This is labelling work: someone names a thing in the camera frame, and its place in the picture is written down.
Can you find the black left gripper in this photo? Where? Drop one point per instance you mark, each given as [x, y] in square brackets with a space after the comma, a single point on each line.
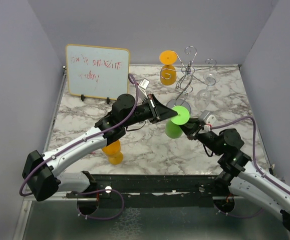
[158, 110]

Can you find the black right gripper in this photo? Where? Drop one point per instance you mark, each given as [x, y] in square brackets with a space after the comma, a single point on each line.
[193, 128]

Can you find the green plastic wine glass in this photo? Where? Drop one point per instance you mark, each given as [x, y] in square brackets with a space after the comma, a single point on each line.
[172, 127]

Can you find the clear wine glass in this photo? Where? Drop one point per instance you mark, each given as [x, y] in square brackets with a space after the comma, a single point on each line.
[203, 97]

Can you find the orange plastic glass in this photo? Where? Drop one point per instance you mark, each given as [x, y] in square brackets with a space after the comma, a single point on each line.
[113, 152]
[168, 72]

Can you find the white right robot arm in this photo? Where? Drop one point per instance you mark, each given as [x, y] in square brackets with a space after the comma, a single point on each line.
[241, 174]

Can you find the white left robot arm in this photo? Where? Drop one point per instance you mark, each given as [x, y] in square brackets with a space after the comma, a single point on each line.
[42, 170]

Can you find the chrome wine glass rack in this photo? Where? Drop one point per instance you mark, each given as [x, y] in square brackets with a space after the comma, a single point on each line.
[185, 76]

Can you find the yellow framed whiteboard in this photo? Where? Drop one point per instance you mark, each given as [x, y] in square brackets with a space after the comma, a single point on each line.
[97, 71]

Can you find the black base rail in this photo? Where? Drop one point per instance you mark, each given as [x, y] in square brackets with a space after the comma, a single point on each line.
[154, 191]

